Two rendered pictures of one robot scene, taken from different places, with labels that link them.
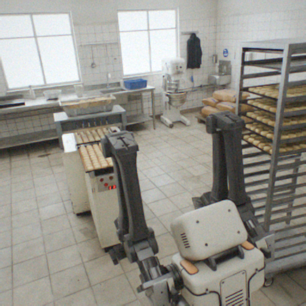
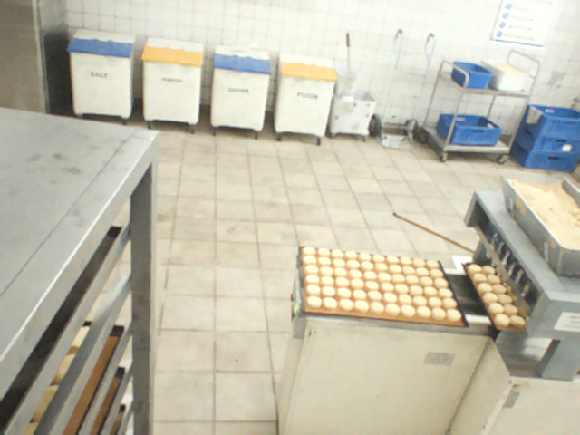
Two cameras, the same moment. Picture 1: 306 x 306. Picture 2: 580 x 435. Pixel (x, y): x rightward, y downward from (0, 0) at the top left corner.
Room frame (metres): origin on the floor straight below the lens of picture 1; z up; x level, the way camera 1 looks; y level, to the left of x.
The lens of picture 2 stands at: (2.43, -1.23, 2.09)
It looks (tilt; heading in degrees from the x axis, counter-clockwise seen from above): 31 degrees down; 102
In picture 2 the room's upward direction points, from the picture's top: 10 degrees clockwise
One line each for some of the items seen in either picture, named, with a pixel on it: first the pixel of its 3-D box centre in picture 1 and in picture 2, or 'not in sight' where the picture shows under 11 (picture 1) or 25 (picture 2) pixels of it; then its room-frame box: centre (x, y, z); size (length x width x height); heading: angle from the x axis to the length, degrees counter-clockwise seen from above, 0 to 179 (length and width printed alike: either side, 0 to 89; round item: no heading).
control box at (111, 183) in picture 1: (111, 181); (297, 304); (2.18, 0.37, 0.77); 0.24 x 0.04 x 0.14; 108
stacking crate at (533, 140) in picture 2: not in sight; (550, 138); (3.88, 4.93, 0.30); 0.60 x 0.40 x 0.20; 23
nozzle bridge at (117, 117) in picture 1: (91, 127); (531, 276); (3.01, 0.64, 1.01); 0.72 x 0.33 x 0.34; 108
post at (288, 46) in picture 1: (272, 180); not in sight; (1.67, -0.78, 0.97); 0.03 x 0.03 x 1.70; 15
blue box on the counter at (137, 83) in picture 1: (135, 83); not in sight; (6.08, 0.25, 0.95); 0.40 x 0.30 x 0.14; 116
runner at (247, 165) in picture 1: (269, 161); not in sight; (2.16, -0.97, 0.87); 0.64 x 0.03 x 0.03; 105
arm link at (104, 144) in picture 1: (124, 189); not in sight; (0.92, 0.11, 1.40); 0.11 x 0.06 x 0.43; 113
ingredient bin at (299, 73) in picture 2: not in sight; (301, 100); (1.24, 3.98, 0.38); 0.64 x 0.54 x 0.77; 111
